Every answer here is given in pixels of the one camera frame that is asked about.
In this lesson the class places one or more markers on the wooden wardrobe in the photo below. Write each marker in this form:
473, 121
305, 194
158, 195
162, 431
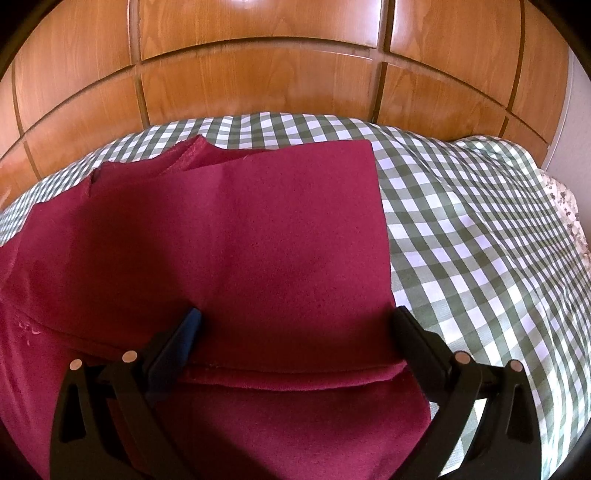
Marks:
277, 69

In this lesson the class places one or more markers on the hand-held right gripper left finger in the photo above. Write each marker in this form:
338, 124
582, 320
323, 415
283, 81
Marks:
178, 350

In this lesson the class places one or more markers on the green checked bed cover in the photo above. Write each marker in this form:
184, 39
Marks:
461, 230

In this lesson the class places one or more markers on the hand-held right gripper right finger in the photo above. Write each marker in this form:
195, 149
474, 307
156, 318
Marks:
415, 353

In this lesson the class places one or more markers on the dark red garment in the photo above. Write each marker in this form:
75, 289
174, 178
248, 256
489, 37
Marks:
231, 230

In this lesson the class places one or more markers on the floral bed sheet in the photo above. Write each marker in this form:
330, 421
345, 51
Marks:
565, 207

